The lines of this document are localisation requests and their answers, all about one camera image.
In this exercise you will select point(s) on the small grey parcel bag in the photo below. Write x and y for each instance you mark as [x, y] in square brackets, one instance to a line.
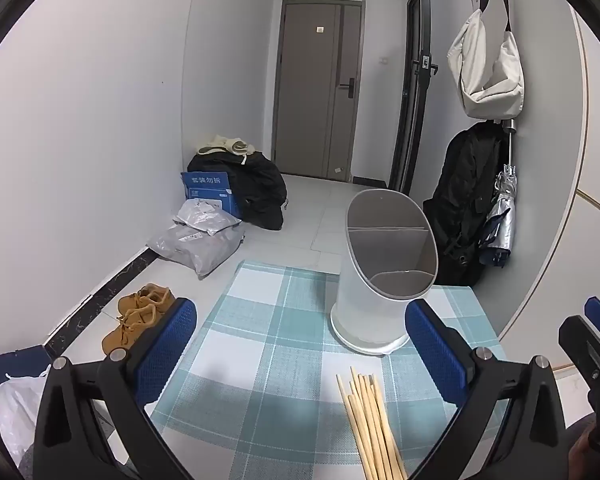
[202, 215]

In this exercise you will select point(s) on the teal plaid tablecloth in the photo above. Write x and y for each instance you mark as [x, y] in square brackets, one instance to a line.
[280, 340]

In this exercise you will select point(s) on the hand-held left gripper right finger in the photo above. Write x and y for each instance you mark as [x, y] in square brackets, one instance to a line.
[435, 355]

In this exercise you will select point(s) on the pile of wooden chopsticks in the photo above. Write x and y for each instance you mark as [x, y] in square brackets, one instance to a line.
[370, 425]

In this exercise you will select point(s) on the white plastic bag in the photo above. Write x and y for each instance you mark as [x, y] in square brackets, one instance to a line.
[17, 410]

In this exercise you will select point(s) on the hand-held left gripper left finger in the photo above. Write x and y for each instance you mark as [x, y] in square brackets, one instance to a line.
[167, 350]

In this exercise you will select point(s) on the black bag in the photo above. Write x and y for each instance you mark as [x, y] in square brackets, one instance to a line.
[260, 185]

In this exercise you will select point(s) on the black framed glass door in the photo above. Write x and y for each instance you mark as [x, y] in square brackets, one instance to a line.
[414, 125]

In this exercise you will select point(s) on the blue cardboard box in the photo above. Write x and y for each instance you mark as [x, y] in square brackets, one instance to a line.
[205, 187]

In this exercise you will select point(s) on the white shoulder bag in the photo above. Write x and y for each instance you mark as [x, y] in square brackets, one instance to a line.
[485, 70]

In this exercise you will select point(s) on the white utensil holder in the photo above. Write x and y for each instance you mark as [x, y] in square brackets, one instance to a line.
[365, 310]

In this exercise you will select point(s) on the dark blue box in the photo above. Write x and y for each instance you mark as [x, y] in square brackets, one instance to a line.
[20, 360]

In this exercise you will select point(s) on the person's grey trousers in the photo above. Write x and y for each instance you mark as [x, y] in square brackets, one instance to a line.
[27, 467]

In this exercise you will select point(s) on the grey door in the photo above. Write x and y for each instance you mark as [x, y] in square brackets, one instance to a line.
[310, 100]

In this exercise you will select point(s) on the large grey parcel bag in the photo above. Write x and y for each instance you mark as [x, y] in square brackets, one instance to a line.
[195, 250]

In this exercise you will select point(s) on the silver folding umbrella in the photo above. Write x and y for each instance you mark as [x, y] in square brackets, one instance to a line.
[500, 220]

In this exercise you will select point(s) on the brown suede shoe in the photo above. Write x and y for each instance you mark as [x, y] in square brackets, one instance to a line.
[127, 327]
[150, 297]

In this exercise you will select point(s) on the beige cloth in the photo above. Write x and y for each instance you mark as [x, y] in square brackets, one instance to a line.
[220, 145]

